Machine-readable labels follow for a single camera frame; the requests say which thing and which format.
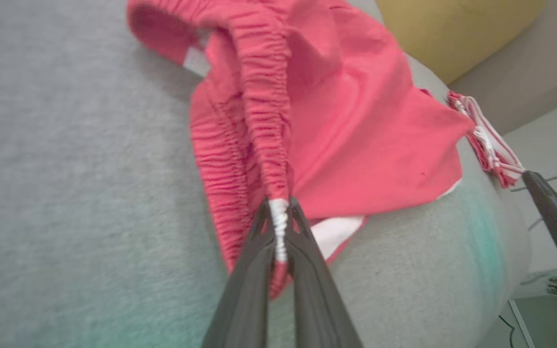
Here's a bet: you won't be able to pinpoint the red white elastic shorts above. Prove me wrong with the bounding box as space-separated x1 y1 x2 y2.
126 0 526 300

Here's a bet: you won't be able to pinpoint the large grey sofa seat cushion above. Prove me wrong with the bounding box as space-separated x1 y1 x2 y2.
0 0 533 348

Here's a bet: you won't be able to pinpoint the yellow pillow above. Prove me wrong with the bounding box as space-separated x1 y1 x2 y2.
375 0 547 85

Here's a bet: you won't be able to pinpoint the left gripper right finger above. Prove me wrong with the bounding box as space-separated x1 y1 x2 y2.
286 196 364 348

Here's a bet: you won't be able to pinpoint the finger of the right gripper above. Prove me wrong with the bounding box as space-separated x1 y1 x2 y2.
522 170 557 254

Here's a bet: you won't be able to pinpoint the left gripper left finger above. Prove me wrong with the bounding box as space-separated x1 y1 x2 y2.
201 196 277 348

